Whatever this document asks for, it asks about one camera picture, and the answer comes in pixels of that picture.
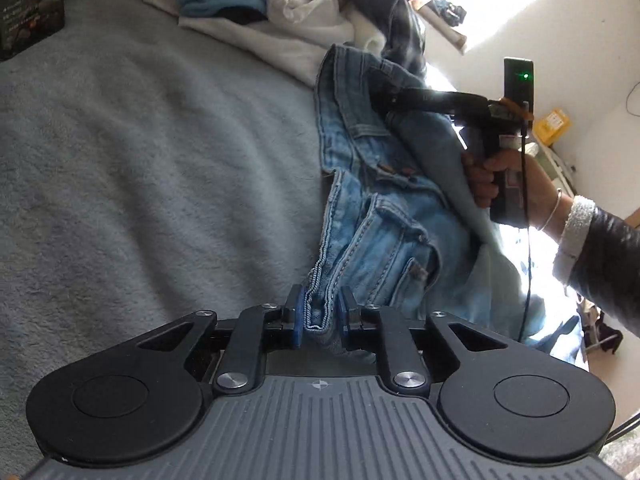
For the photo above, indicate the person's right forearm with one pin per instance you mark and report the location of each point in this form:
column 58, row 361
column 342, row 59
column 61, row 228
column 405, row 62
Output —
column 600, row 250

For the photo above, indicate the person's right hand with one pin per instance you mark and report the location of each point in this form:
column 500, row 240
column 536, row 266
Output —
column 477, row 180

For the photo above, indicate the white shelf unit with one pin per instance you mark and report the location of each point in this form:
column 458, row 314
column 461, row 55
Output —
column 550, row 160

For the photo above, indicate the dark plaid shirt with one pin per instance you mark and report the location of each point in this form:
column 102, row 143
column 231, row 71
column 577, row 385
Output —
column 400, row 25

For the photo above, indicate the grey fleece blanket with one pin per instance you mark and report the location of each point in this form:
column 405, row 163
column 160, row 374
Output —
column 150, row 160

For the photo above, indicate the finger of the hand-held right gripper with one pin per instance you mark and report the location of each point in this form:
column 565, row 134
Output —
column 425, row 100

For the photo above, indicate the blue denim jeans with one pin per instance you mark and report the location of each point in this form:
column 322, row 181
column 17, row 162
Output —
column 380, row 220

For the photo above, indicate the yellow box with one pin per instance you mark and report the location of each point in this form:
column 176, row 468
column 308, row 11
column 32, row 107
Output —
column 552, row 125

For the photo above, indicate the white crumpled cloth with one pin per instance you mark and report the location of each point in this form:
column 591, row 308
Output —
column 280, row 45

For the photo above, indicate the dark items heap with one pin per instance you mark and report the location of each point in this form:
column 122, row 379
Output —
column 450, row 10

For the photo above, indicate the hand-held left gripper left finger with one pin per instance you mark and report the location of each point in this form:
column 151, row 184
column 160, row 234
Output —
column 297, row 320

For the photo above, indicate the dark printed box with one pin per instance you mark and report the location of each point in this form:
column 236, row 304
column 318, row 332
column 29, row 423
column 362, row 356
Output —
column 30, row 5

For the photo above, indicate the black bundled item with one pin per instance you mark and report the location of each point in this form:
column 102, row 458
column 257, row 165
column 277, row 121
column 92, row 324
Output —
column 607, row 335

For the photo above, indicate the cardboard tube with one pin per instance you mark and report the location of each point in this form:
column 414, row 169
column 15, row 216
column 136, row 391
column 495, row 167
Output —
column 445, row 30

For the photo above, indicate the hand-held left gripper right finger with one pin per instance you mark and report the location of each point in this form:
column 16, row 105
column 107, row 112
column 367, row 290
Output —
column 344, row 320

